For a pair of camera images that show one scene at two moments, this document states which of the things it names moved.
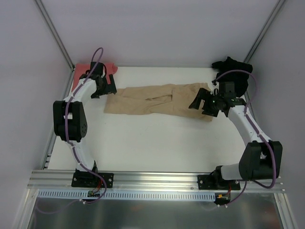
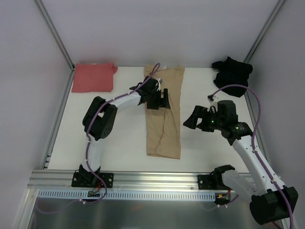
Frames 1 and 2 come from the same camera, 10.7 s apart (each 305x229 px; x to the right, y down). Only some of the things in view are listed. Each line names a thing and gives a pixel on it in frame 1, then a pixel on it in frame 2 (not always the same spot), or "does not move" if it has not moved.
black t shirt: [240, 78] does not move
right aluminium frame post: [279, 4] does not move
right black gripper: [207, 103] to [200, 119]
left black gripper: [105, 86] to [161, 99]
